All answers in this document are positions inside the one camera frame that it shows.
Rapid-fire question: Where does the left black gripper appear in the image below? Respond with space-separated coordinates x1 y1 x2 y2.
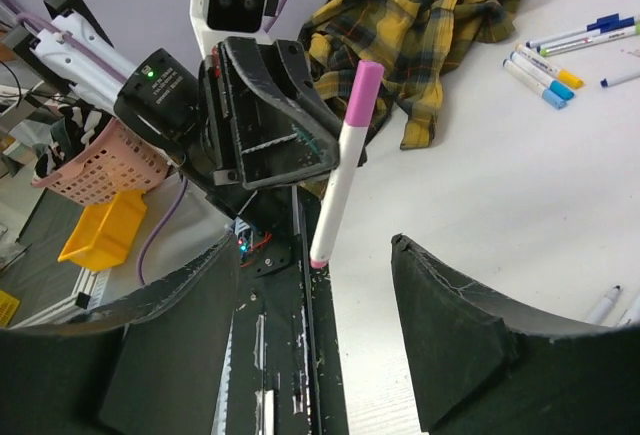
197 37 357 200

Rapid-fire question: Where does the pink capped marker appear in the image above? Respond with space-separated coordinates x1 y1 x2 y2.
310 60 384 269

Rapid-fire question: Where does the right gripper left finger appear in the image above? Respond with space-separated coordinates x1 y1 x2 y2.
1 235 239 434

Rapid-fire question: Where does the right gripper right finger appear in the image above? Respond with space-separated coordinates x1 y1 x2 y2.
391 234 639 434

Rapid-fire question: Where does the light green capped marker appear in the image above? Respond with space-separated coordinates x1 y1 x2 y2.
538 24 639 57

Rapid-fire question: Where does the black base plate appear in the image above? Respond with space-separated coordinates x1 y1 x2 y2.
212 188 349 434

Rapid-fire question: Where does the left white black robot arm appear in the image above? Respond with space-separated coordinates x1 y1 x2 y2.
5 0 366 205

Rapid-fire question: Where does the yellow plastic bin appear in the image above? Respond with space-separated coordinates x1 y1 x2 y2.
57 190 147 272

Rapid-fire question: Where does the yellow capped highlighter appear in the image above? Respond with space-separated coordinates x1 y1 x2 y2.
511 44 585 89

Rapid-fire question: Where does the yellow plaid cloth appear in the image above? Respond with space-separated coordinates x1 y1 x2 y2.
299 0 521 150

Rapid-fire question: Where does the pink plastic basket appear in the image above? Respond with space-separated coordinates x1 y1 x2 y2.
31 119 169 206

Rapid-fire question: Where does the black marker pen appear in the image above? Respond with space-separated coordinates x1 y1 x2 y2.
585 285 622 325

